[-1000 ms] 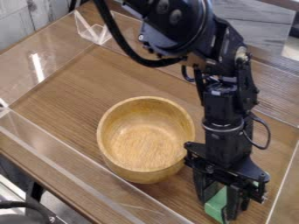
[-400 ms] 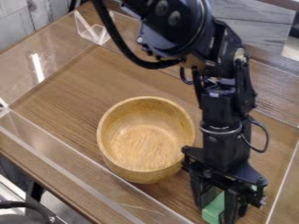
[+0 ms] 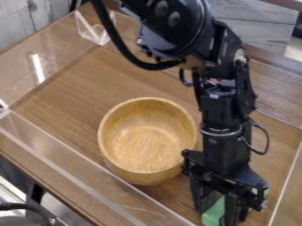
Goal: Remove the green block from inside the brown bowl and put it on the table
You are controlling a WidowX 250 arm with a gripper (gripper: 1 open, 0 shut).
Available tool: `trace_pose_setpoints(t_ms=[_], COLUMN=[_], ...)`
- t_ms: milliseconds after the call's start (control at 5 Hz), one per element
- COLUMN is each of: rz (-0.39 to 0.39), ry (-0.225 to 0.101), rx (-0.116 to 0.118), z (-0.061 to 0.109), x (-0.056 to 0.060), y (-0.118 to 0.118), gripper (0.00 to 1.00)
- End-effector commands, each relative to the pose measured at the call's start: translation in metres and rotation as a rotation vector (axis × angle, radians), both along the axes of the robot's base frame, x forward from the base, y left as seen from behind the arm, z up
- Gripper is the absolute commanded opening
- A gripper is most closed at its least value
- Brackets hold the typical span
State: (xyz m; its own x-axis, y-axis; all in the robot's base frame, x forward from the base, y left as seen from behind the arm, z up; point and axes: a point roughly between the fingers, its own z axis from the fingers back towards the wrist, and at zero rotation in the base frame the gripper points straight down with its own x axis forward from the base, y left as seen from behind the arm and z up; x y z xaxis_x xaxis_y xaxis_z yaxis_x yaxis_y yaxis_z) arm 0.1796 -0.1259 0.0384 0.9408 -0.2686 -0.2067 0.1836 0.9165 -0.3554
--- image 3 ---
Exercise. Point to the clear acrylic front wall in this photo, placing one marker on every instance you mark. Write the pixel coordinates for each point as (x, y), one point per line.
(51, 145)

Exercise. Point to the black table leg bracket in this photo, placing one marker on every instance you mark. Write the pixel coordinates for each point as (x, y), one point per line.
(41, 214)

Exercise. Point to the clear acrylic corner bracket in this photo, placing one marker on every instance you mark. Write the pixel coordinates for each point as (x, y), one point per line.
(93, 33)

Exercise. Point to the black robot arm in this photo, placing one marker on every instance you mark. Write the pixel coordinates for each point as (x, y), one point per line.
(181, 36)

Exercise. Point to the green rectangular block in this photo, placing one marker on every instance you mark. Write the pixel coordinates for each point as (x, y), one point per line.
(213, 216)

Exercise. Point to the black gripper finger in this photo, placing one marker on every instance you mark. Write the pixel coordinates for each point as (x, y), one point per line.
(240, 202)
(206, 193)

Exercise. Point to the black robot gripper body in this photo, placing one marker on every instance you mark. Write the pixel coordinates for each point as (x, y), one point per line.
(220, 167)

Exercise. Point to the brown wooden bowl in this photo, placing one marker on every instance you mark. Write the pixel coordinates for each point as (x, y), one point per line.
(142, 135)

